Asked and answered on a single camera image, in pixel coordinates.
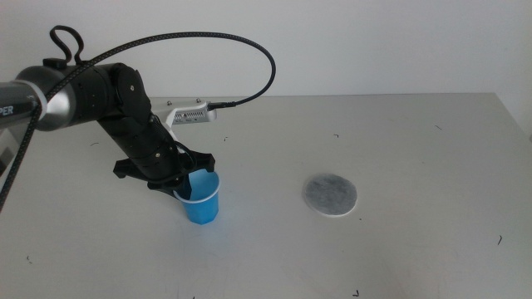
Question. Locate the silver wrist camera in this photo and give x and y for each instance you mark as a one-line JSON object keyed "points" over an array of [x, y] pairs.
{"points": [[193, 114]]}

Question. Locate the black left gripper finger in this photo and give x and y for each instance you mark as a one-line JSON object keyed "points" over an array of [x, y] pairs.
{"points": [[164, 190], [186, 184]]}

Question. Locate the blue plastic cup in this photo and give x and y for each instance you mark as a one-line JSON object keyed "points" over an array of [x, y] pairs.
{"points": [[202, 211]]}

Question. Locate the round grey cup mat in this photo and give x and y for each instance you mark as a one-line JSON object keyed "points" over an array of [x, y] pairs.
{"points": [[330, 195]]}

